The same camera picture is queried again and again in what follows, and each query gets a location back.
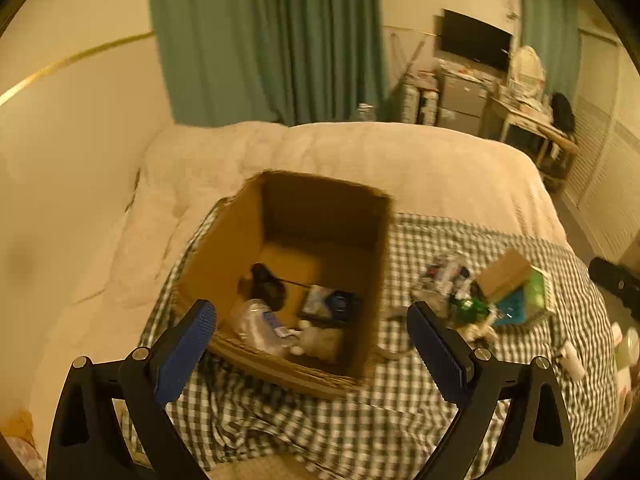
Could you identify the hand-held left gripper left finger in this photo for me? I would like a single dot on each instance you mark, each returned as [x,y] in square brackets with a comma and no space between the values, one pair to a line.
[190,350]

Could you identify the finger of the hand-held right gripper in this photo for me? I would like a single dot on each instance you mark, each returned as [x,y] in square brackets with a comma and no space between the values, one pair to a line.
[615,282]

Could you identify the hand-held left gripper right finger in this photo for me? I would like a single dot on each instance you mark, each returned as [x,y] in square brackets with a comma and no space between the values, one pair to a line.
[440,355]

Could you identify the brown cardboard box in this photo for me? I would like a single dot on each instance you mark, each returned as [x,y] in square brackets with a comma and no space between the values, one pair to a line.
[225,255]

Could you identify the white crumpled wrapper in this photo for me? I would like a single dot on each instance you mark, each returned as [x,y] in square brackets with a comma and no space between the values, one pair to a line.
[480,331]

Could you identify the green plastic wrapper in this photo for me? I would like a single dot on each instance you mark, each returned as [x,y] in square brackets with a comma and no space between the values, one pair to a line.
[467,310]

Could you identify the pale jar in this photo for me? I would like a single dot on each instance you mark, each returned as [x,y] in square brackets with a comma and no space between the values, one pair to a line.
[631,350]

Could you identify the clear plastic bottle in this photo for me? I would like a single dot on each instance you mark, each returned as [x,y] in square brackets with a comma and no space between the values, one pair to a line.
[257,325]

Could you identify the silver foil packet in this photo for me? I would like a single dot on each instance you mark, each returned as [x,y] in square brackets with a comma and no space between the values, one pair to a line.
[440,275]

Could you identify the green tissue box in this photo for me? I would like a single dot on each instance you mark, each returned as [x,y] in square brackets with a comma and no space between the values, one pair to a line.
[535,292]

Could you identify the black round object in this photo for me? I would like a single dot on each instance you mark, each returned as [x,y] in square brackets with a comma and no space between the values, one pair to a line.
[265,285]

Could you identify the small brown box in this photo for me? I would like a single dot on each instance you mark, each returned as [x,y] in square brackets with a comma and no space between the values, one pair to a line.
[502,272]

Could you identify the grey white checked cloth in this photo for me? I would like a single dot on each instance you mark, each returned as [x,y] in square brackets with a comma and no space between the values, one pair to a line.
[350,425]

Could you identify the white fluffy object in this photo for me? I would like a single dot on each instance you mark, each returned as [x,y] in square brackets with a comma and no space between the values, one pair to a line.
[320,342]

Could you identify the white louvred wardrobe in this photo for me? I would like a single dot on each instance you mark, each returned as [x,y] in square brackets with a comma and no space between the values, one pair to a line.
[600,160]

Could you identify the blue white packet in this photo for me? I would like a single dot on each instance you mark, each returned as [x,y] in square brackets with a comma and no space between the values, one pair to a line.
[327,302]

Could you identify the wooden chair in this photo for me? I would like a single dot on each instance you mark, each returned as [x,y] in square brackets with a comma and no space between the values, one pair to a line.
[557,145]

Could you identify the black bag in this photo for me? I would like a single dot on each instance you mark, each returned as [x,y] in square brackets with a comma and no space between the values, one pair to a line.
[564,112]

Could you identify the white dressing table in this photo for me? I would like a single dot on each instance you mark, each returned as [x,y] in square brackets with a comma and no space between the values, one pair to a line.
[515,115]

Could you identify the cream bed blanket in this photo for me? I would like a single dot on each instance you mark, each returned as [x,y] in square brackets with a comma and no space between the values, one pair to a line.
[350,160]

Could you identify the oval white-framed mirror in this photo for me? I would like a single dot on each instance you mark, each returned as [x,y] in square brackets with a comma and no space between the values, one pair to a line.
[525,67]

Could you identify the grey mini fridge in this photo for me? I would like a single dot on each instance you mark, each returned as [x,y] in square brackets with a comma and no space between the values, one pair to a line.
[460,105]

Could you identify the clear water bottle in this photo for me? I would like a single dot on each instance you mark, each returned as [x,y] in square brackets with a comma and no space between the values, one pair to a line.
[363,112]

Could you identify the narrow green curtain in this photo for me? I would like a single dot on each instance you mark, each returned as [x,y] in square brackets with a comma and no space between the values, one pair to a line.
[550,25]

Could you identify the wide green curtain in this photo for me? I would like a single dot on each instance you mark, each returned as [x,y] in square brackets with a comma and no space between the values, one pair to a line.
[250,35]

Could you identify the black wall television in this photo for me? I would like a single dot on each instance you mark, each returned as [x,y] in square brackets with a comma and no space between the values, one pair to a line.
[475,40]

